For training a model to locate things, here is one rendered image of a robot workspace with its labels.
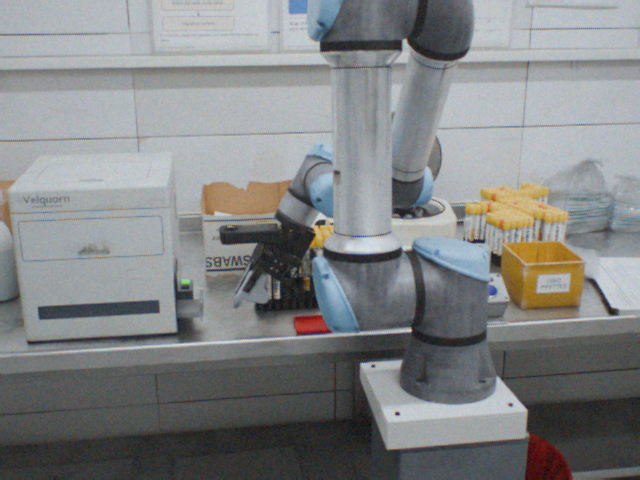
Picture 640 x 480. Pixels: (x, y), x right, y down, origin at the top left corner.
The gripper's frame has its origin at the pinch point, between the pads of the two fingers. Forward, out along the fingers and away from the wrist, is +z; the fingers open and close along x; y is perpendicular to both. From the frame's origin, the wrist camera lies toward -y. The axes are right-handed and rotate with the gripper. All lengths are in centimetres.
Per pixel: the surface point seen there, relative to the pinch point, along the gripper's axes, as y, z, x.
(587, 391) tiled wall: 127, 0, 59
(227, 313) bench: 1.0, 4.8, 4.4
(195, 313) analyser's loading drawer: -6.2, 4.5, -3.2
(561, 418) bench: 117, 9, 48
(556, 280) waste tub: 56, -34, -3
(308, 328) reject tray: 14.3, -3.0, -5.3
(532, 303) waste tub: 54, -27, -2
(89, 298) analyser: -25.2, 9.9, -4.3
